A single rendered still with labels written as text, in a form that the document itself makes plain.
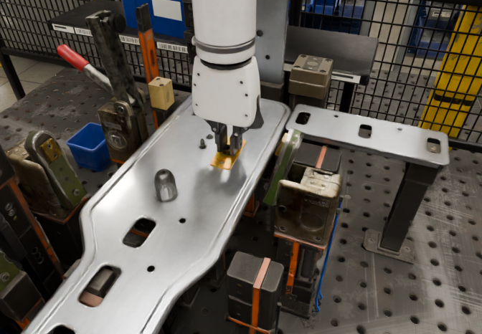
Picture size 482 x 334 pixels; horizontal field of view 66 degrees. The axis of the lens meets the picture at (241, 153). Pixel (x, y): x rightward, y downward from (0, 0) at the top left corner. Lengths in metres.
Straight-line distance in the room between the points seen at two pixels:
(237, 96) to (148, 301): 0.29
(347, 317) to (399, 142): 0.36
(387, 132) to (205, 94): 0.36
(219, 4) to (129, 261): 0.34
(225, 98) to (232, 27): 0.11
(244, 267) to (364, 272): 0.43
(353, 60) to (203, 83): 0.46
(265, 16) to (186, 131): 0.29
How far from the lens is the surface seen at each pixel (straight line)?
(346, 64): 0.90
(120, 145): 0.74
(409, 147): 0.73
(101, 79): 0.70
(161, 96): 0.74
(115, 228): 0.56
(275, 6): 0.79
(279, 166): 0.53
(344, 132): 0.72
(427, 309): 0.89
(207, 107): 0.58
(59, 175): 0.61
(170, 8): 1.00
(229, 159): 0.63
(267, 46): 0.83
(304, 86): 0.81
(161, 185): 0.55
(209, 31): 0.50
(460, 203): 1.12
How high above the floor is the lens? 1.42
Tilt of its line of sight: 40 degrees down
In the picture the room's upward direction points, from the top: straight up
